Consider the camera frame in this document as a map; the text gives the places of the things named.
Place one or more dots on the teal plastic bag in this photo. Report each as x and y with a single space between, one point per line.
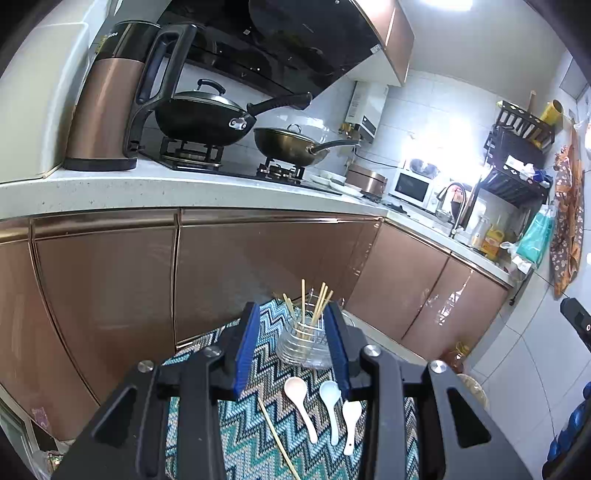
535 235

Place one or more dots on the white plastic bag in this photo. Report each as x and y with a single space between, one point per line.
517 258

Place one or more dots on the white microwave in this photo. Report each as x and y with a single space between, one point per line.
411 187

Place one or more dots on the person's right hand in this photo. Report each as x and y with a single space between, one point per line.
572 438

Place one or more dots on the black range hood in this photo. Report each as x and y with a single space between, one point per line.
286 41

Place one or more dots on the yellow roll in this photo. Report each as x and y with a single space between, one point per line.
551 111

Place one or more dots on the wooden chopstick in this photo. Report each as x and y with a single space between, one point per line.
277 438
289 305
304 300
328 302
323 304
319 302

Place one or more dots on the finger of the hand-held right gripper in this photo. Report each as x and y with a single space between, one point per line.
577 318

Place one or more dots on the white water heater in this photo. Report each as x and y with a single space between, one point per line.
367 108

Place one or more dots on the copper rice cooker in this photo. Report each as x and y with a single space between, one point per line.
364 182

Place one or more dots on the black dish rack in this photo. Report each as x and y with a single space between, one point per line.
517 184

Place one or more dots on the brown floral apron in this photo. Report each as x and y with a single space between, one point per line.
568 217

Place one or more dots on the glass wok lid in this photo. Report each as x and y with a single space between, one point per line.
295 134

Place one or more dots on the white plates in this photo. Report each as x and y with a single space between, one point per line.
334 184

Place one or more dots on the wooden rolling pin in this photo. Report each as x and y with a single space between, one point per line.
531 101

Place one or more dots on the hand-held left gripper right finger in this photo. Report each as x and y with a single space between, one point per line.
339 355

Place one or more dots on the copper upper cabinet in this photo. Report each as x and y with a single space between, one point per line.
397 37

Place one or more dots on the yellow oil bottle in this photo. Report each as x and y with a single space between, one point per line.
493 242

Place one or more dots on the black gas stove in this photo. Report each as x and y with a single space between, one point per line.
240 173

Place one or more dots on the white spoon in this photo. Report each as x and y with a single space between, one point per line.
352 415

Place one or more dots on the light blue spoon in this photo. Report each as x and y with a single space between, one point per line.
330 394

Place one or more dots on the amber bottle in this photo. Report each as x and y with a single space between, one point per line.
457 357

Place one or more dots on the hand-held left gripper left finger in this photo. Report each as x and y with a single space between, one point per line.
244 355

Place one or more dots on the clear spray bottle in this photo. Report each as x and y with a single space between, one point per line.
480 230

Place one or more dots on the steel faucet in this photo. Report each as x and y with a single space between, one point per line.
461 203

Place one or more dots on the copper electric kettle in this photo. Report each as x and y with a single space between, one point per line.
111 106

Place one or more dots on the copper base cabinets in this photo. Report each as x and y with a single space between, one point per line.
101 300

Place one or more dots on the zigzag patterned cloth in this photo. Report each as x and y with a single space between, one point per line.
249 434

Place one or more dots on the metal bowl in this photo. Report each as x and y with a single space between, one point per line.
425 168

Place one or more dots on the white appliance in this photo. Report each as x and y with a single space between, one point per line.
32 92

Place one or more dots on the clear ribbed utensil holder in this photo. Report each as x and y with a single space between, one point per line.
302 346

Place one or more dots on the dark wok lid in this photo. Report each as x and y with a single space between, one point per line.
207 98

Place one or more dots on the black wok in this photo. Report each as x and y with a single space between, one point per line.
198 124

